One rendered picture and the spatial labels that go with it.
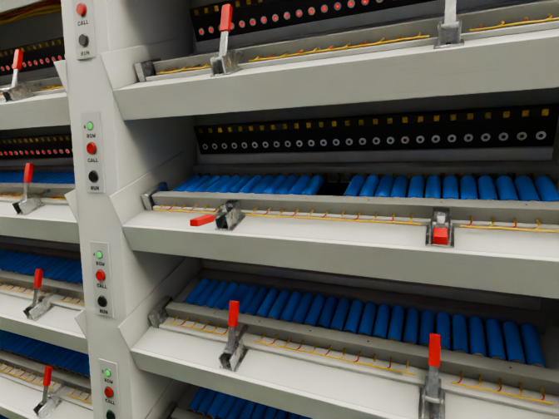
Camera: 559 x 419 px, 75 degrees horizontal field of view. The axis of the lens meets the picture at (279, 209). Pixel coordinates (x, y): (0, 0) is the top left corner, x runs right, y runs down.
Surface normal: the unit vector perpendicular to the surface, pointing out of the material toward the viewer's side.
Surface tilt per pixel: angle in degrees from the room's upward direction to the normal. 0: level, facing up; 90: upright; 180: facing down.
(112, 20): 90
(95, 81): 90
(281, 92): 112
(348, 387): 22
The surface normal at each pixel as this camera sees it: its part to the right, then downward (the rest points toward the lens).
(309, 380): -0.16, -0.87
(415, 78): -0.37, 0.48
